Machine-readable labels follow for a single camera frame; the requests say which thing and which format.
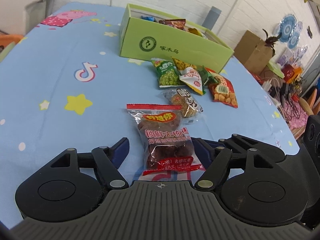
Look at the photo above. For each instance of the white water purifier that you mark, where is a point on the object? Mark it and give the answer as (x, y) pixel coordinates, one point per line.
(20, 16)

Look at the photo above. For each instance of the dark dried plant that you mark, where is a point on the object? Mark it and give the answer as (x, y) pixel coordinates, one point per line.
(271, 41)

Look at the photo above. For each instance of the white power strip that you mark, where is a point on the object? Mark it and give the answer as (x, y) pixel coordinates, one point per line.
(272, 92)

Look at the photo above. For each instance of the dark green candy packet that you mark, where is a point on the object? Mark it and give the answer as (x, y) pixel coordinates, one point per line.
(206, 77)

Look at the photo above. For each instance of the light green flat box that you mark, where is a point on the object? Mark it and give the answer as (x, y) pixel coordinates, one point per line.
(276, 69)

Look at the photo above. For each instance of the blue paper fan decoration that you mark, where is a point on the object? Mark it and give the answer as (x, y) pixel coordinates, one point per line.
(290, 30)

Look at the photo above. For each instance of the green peas snack packet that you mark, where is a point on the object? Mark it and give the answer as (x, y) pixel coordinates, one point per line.
(166, 73)

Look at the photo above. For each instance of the white triangular snack packet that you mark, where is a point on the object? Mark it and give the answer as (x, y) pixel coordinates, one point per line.
(192, 79)

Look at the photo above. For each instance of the green cardboard box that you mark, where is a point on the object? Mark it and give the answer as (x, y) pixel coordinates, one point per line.
(144, 40)

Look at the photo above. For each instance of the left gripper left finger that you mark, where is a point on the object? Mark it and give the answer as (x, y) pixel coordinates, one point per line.
(72, 184)

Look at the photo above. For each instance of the grey cylindrical bottle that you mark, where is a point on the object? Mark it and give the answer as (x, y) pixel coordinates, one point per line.
(211, 18)

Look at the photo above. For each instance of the brown cardboard box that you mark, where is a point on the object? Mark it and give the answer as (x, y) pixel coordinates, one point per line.
(253, 53)

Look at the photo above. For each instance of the red fried snack bag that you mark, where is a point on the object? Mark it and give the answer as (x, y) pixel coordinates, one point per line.
(221, 89)

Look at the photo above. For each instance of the orange plastic basin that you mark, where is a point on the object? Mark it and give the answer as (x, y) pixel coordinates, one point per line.
(7, 43)

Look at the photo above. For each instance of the yellow chips bag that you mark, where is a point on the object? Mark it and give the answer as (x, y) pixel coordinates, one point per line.
(196, 32)

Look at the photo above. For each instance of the brown pastry clear packet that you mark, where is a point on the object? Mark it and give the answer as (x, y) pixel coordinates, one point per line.
(190, 110)

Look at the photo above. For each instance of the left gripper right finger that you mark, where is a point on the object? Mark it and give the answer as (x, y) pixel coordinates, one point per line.
(249, 185)

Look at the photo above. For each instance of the blue cartoon tablecloth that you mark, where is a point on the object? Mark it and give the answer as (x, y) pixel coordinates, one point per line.
(68, 87)

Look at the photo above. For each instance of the dark brown cookie packet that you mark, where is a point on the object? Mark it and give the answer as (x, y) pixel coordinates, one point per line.
(175, 23)

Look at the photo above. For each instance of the yellow patterned snack packet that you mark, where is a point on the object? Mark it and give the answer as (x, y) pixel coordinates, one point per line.
(180, 65)

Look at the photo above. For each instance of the blue candy packet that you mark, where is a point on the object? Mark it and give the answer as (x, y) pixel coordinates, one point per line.
(148, 18)

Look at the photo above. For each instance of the red dates snack packet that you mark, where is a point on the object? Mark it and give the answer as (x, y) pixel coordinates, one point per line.
(166, 140)

